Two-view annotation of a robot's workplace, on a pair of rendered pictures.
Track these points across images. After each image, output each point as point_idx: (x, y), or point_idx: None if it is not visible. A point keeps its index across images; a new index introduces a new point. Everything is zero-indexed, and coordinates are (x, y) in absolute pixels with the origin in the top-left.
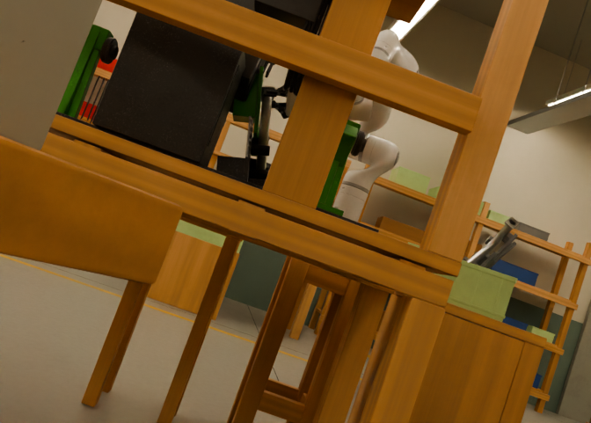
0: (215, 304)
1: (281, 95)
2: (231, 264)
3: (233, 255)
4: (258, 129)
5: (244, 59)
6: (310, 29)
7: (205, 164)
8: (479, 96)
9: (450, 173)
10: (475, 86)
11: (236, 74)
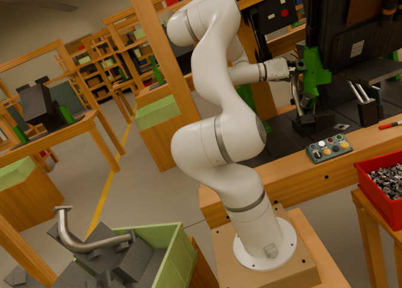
0: (364, 248)
1: (288, 66)
2: (396, 265)
3: (358, 215)
4: (303, 88)
5: (302, 47)
6: (261, 37)
7: (316, 105)
8: (182, 75)
9: (196, 108)
10: (179, 69)
11: (299, 58)
